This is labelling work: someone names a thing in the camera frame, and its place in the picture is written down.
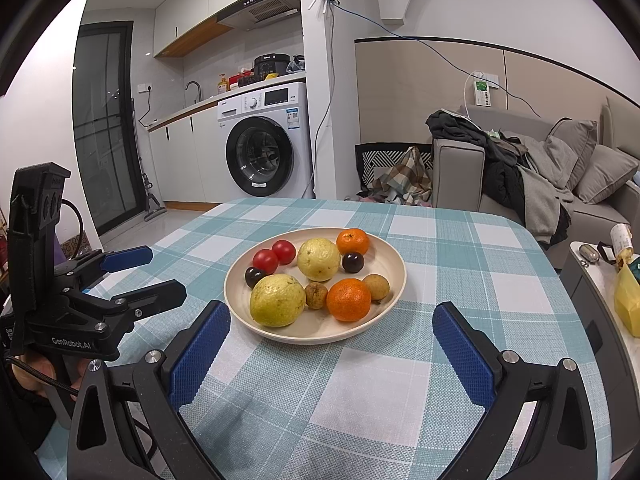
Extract black braided cable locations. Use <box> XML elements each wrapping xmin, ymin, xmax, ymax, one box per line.
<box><xmin>4</xmin><ymin>355</ymin><xmax>80</xmax><ymax>393</ymax></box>

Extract white washing machine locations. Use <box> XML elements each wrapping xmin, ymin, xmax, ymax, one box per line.
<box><xmin>216</xmin><ymin>81</ymin><xmax>315</xmax><ymax>200</ymax></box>

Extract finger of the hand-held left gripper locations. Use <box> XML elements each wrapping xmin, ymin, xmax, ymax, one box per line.
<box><xmin>75</xmin><ymin>279</ymin><xmax>188</xmax><ymax>333</ymax></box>
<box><xmin>52</xmin><ymin>245</ymin><xmax>154</xmax><ymax>293</ymax></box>

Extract yellow-green guava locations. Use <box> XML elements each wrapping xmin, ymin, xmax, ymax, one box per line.
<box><xmin>250</xmin><ymin>275</ymin><xmax>307</xmax><ymax>328</ymax></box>
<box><xmin>297</xmin><ymin>238</ymin><xmax>342</xmax><ymax>282</ymax></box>

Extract white green wall device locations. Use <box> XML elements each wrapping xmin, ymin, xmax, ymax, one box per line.
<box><xmin>472</xmin><ymin>74</ymin><xmax>493</xmax><ymax>107</ymax></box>

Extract person's left hand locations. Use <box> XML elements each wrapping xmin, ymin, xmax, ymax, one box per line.
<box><xmin>11</xmin><ymin>352</ymin><xmax>93</xmax><ymax>401</ymax></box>

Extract white upper cabinets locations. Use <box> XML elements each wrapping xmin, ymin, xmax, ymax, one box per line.
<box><xmin>152</xmin><ymin>0</ymin><xmax>253</xmax><ymax>58</ymax></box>

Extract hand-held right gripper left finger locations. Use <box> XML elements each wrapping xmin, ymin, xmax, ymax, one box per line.
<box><xmin>66</xmin><ymin>300</ymin><xmax>232</xmax><ymax>480</ymax></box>

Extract white cabinets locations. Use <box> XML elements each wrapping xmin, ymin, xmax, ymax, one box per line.
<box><xmin>152</xmin><ymin>0</ymin><xmax>253</xmax><ymax>58</ymax></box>
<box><xmin>149</xmin><ymin>107</ymin><xmax>228</xmax><ymax>205</ymax></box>

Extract grey floor mop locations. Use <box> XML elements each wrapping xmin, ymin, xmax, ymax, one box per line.
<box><xmin>137</xmin><ymin>157</ymin><xmax>168</xmax><ymax>222</ymax></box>

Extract teal checked tablecloth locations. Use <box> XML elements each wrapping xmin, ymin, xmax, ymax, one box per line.
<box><xmin>32</xmin><ymin>197</ymin><xmax>613</xmax><ymax>480</ymax></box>

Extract range hood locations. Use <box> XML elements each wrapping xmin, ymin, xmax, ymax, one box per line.
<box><xmin>216</xmin><ymin>0</ymin><xmax>302</xmax><ymax>32</ymax></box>

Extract plaid cloth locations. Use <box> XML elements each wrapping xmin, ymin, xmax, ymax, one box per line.
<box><xmin>372</xmin><ymin>146</ymin><xmax>433</xmax><ymax>206</ymax></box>

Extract yellow bag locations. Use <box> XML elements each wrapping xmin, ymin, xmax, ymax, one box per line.
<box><xmin>614</xmin><ymin>255</ymin><xmax>640</xmax><ymax>337</ymax></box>

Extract pile of clothes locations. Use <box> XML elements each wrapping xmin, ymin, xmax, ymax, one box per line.
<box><xmin>345</xmin><ymin>191</ymin><xmax>433</xmax><ymax>207</ymax></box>

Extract white paper packet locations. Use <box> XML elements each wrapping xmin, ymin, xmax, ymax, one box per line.
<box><xmin>611</xmin><ymin>224</ymin><xmax>633</xmax><ymax>261</ymax></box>

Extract white kitchen counter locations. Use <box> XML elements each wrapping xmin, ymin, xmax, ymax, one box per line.
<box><xmin>147</xmin><ymin>72</ymin><xmax>307</xmax><ymax>133</ymax></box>

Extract black rice cooker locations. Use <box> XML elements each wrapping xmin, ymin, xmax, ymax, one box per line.
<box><xmin>253</xmin><ymin>53</ymin><xmax>291</xmax><ymax>81</ymax></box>

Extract black patterned basket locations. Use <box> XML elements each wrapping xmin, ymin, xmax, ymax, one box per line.
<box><xmin>354</xmin><ymin>142</ymin><xmax>433</xmax><ymax>196</ymax></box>

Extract cream round plate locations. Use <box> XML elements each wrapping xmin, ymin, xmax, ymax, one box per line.
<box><xmin>223</xmin><ymin>227</ymin><xmax>407</xmax><ymax>345</ymax></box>

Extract dark coat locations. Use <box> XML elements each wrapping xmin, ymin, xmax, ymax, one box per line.
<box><xmin>426</xmin><ymin>109</ymin><xmax>526</xmax><ymax>226</ymax></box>

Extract white lower cabinets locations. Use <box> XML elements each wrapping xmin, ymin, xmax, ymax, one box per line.
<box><xmin>149</xmin><ymin>107</ymin><xmax>228</xmax><ymax>205</ymax></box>

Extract brown longan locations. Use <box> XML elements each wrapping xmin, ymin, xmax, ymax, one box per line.
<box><xmin>304</xmin><ymin>282</ymin><xmax>329</xmax><ymax>310</ymax></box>
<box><xmin>362</xmin><ymin>274</ymin><xmax>391</xmax><ymax>302</ymax></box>

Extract patterned cardboard box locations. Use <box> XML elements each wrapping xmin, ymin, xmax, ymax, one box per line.
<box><xmin>60</xmin><ymin>232</ymin><xmax>96</xmax><ymax>262</ymax></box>

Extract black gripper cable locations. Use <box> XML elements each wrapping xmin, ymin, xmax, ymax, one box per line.
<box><xmin>61</xmin><ymin>199</ymin><xmax>86</xmax><ymax>260</ymax></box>

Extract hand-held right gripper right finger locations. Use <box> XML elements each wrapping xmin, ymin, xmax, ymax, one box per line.
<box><xmin>432</xmin><ymin>301</ymin><xmax>598</xmax><ymax>480</ymax></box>

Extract orange tangerine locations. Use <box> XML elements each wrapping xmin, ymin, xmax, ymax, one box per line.
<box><xmin>326</xmin><ymin>278</ymin><xmax>373</xmax><ymax>323</ymax></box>
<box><xmin>336</xmin><ymin>228</ymin><xmax>371</xmax><ymax>257</ymax></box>

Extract grey blanket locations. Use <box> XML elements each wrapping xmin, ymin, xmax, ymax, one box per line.
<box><xmin>500</xmin><ymin>130</ymin><xmax>573</xmax><ymax>246</ymax></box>

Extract grey sofa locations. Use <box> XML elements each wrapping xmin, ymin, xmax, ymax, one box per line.
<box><xmin>431</xmin><ymin>97</ymin><xmax>640</xmax><ymax>261</ymax></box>

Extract dark glass door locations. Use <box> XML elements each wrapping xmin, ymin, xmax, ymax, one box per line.
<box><xmin>72</xmin><ymin>21</ymin><xmax>142</xmax><ymax>236</ymax></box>

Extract grey cushion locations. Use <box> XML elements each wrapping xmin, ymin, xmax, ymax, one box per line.
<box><xmin>545</xmin><ymin>117</ymin><xmax>599</xmax><ymax>191</ymax></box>
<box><xmin>574</xmin><ymin>145</ymin><xmax>640</xmax><ymax>205</ymax></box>

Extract red cherry tomato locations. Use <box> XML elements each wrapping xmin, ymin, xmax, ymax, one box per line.
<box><xmin>271</xmin><ymin>240</ymin><xmax>296</xmax><ymax>265</ymax></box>
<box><xmin>252</xmin><ymin>249</ymin><xmax>280</xmax><ymax>275</ymax></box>

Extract white side table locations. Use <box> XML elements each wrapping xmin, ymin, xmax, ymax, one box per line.
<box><xmin>560</xmin><ymin>240</ymin><xmax>640</xmax><ymax>386</ymax></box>

